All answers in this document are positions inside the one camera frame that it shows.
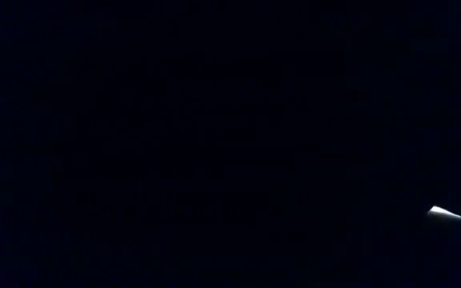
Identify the black cloth garment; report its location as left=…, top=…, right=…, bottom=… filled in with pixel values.
left=0, top=0, right=461, bottom=288

